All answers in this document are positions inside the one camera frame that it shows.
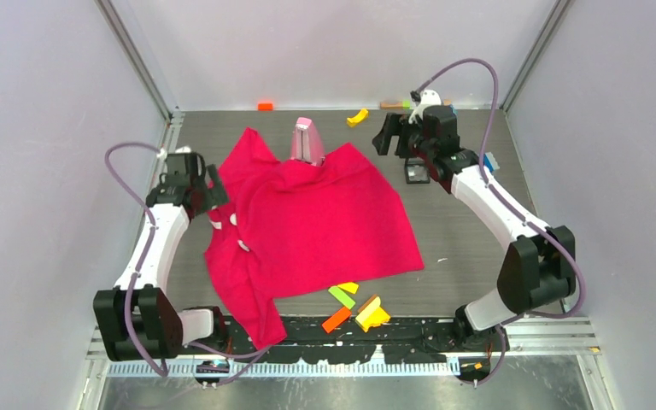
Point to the pink metronome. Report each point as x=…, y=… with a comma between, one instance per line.
x=307, y=145

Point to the left black display frame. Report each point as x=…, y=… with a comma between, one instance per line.
x=416, y=172

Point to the small orange block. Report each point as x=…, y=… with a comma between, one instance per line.
x=265, y=106

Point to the round silver brooch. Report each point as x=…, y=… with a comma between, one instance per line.
x=243, y=246

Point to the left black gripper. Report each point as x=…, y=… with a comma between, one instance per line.
x=218, y=196

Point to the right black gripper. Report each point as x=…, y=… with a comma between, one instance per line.
x=395, y=125

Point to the tan wooden block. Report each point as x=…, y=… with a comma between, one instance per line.
x=398, y=104

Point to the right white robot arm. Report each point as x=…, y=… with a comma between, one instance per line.
x=538, y=267

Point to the yellow block pile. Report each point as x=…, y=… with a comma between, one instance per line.
x=370, y=314

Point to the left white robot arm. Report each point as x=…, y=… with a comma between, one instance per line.
x=135, y=318

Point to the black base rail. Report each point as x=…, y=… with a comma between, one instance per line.
x=403, y=340

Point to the red cloth garment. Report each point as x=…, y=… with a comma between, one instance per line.
x=308, y=228

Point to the stacked green blue bricks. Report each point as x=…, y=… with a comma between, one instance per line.
x=489, y=162

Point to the yellow curved block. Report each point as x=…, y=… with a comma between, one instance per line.
x=358, y=118

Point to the green rectangular block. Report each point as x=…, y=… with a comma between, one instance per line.
x=342, y=296

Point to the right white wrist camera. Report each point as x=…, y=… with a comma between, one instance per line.
x=427, y=98

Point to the orange rectangular block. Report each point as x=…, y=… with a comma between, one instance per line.
x=336, y=320

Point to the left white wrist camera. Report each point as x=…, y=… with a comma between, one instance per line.
x=172, y=151

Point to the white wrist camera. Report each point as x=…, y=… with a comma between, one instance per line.
x=172, y=151
x=427, y=98

